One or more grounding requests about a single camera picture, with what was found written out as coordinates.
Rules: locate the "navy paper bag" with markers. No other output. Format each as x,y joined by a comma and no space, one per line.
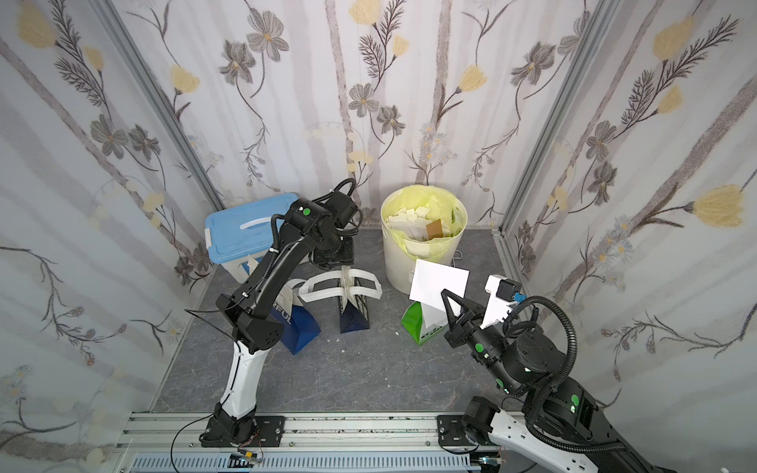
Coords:
351,287
299,325

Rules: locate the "left aluminium frame post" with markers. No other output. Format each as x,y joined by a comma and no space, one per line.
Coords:
153,92

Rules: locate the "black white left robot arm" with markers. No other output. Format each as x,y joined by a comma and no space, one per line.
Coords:
320,230

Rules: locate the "aluminium frame post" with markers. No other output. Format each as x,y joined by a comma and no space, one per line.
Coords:
579,67
153,92

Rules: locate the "torn paper pieces in bin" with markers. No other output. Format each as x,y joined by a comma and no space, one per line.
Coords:
416,234

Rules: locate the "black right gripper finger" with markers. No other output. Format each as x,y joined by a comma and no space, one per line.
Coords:
453,305
469,311

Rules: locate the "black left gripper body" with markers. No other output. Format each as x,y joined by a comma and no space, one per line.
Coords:
330,257

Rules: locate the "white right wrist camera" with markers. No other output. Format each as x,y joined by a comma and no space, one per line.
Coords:
504,295

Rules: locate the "white slotted cable duct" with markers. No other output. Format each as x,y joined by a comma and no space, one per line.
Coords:
304,462

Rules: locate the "yellow-green bin liner bag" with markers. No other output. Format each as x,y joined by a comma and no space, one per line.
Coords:
434,204

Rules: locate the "right aluminium frame post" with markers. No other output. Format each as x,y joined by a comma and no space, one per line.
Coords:
579,67

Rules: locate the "green white paper bag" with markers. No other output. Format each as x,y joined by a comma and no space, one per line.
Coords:
423,322

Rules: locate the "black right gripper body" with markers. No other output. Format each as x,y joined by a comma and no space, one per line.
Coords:
463,323

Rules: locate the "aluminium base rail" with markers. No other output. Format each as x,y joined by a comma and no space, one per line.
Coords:
394,432

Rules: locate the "blue lidded storage box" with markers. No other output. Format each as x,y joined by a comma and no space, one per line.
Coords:
237,236

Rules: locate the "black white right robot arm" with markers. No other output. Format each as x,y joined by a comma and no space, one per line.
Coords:
531,355

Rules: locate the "cream round trash bin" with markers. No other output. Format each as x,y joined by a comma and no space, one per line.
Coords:
423,236

